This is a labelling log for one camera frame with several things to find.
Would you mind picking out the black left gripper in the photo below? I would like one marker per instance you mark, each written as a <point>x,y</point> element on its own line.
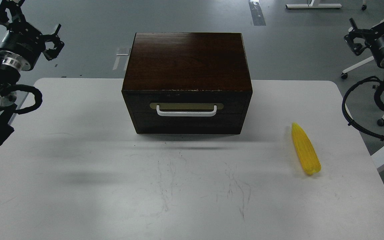
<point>22,45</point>

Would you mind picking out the yellow corn cob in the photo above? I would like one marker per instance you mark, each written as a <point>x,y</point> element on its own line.
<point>305,151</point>

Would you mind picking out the wooden drawer with white handle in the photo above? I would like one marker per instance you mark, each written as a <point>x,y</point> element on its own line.
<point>214,107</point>

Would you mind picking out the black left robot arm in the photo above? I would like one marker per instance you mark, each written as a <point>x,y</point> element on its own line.
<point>16,98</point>

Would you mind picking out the dark wooden drawer cabinet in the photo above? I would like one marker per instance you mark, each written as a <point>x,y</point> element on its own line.
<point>187,67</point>

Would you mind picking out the white desk leg base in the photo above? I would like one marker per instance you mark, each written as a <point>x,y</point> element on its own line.
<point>314,4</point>

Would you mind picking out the white floor tape marks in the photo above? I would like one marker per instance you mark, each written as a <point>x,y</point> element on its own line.
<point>122,55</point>

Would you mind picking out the grey floor tape strip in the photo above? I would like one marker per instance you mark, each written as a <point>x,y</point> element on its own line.
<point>256,13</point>

